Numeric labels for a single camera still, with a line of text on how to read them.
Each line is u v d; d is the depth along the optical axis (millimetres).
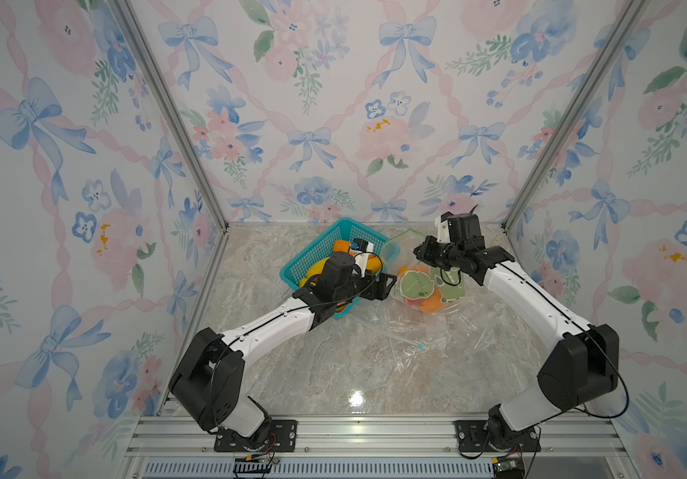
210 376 420
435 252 745
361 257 722
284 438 743
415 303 921
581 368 430
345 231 1101
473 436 732
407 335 910
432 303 910
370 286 701
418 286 856
